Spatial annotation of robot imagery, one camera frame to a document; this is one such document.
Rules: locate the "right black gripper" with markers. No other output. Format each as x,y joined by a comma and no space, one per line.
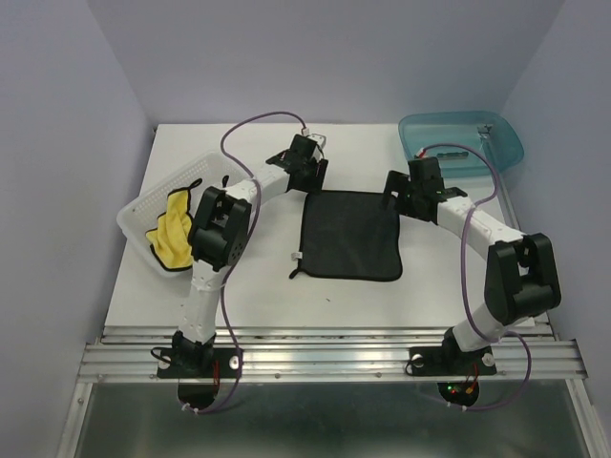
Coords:
399,181

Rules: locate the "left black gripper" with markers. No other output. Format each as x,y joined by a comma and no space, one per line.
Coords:
314,184

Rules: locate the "blue and black towel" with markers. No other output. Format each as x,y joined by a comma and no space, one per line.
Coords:
348,235

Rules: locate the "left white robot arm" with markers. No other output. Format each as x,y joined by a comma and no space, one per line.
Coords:
220,233

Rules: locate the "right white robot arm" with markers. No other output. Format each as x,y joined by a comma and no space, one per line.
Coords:
521,277

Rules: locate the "teal plastic tub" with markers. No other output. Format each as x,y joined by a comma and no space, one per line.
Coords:
455,134

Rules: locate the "white plastic basket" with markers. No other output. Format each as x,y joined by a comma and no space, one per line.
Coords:
141,214

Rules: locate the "yellow towel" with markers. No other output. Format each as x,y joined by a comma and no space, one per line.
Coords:
168,241

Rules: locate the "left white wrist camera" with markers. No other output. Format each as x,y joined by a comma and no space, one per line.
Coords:
321,141

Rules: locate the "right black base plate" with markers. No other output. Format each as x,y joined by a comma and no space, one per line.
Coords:
441,361

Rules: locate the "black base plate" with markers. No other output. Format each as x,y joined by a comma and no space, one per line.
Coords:
441,361
216,363

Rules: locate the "aluminium mounting rail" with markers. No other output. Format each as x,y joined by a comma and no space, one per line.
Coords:
325,354

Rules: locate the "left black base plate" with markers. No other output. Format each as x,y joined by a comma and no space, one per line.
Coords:
216,363

